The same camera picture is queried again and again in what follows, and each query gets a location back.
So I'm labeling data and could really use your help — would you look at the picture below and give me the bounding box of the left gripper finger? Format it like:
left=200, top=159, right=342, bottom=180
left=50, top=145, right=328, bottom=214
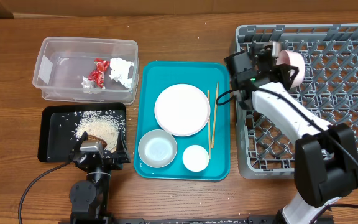
left=70, top=131, right=88, bottom=154
left=116, top=130, right=131, bottom=163

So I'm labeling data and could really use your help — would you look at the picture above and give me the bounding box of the small white dish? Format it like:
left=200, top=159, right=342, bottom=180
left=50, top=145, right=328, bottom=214
left=182, top=145, right=209, bottom=172

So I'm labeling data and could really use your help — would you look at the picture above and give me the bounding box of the white napkin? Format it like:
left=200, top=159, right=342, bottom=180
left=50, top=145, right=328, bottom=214
left=109, top=57, right=134, bottom=89

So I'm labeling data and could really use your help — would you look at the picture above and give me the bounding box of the wooden chopstick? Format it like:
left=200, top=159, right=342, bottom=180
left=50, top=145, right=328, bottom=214
left=207, top=90, right=212, bottom=160
left=211, top=82, right=219, bottom=148

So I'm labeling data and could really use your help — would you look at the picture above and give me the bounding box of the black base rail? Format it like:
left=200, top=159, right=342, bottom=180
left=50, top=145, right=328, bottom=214
left=57, top=215, right=334, bottom=224

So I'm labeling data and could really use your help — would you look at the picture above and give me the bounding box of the pink plate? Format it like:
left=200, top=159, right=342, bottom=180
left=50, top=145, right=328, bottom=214
left=154, top=84, right=211, bottom=137

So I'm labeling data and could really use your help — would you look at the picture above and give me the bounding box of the black rectangular tray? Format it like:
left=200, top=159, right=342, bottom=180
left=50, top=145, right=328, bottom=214
left=37, top=103, right=126, bottom=162

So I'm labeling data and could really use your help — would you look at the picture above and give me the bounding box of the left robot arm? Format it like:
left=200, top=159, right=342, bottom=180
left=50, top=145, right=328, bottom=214
left=69, top=131, right=131, bottom=223

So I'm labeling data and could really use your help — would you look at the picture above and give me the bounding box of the teal serving tray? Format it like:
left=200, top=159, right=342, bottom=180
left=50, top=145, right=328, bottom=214
left=134, top=61, right=231, bottom=181

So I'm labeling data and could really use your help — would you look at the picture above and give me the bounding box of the red snack wrapper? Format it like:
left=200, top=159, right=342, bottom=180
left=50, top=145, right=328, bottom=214
left=88, top=58, right=110, bottom=88

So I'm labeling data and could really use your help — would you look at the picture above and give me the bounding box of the grey bowl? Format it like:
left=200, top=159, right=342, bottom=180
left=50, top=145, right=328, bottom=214
left=137, top=129, right=177, bottom=168

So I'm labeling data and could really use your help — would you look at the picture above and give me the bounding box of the white rice pile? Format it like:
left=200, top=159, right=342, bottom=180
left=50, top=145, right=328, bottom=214
left=74, top=110, right=126, bottom=153

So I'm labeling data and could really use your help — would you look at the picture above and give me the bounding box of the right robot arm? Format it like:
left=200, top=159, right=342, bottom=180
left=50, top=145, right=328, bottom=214
left=225, top=42, right=358, bottom=223

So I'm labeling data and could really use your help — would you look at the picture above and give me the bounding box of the grey dishwasher rack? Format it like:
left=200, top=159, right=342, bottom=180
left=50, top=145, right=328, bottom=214
left=231, top=24, right=358, bottom=179

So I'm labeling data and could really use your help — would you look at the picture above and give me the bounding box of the clear plastic storage bin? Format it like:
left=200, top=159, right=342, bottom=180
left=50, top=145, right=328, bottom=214
left=32, top=37, right=140, bottom=105

